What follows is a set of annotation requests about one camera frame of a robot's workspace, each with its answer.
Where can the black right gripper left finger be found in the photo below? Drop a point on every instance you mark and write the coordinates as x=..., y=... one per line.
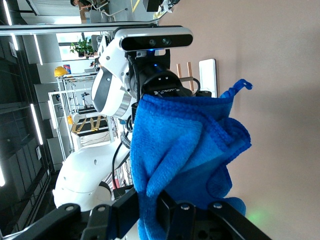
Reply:
x=122, y=210

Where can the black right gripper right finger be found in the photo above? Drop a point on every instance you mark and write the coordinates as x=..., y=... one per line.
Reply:
x=185, y=220

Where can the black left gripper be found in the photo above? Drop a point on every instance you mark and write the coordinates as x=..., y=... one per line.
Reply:
x=162, y=82

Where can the blue microfibre towel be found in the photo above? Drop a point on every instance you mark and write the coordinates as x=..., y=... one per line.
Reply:
x=175, y=137

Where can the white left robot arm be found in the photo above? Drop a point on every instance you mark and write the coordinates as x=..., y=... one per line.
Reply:
x=77, y=175

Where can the wooden rack rod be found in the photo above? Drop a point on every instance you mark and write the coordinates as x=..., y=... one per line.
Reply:
x=179, y=71
x=190, y=72

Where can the green potted plant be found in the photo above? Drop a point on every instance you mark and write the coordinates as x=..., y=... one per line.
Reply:
x=83, y=47

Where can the yellow hard hat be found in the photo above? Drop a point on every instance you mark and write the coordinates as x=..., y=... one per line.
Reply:
x=60, y=72

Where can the silver aluminium beam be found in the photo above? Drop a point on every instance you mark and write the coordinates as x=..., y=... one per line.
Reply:
x=62, y=28

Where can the person in dark clothes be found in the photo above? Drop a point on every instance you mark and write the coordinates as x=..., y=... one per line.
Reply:
x=76, y=2

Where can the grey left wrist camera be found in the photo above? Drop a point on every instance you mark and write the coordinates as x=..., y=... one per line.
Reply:
x=155, y=37

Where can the white shelf frame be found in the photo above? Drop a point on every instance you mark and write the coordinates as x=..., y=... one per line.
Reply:
x=60, y=120

